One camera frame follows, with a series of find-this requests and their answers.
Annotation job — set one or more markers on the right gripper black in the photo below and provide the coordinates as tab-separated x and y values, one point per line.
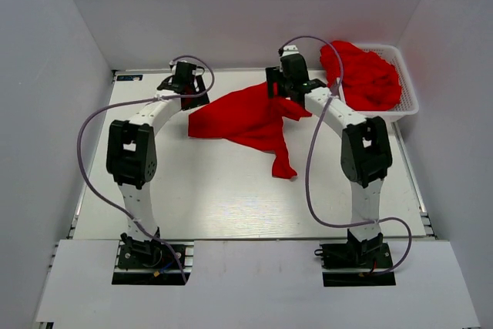
275	75

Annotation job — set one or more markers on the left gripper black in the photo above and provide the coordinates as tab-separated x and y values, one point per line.
196	102

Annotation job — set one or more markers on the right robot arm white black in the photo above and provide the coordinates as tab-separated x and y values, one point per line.
365	153

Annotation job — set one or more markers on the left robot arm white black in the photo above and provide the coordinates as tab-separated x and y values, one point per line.
131	153

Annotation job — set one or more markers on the blue table label sticker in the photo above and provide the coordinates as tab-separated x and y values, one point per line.
129	78

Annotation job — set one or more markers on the red t shirt pile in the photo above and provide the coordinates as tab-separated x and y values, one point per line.
369	83

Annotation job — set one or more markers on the white plastic basket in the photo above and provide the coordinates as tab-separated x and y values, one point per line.
408	104

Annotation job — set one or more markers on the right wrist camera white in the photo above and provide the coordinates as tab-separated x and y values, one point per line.
288	50

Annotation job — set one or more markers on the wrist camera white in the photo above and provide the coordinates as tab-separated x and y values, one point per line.
184	67
288	50

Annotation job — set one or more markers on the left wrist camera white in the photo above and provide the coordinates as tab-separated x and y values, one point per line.
184	67

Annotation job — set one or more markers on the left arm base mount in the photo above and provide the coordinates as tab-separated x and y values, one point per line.
148	264

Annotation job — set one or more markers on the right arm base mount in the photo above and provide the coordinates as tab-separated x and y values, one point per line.
341	267

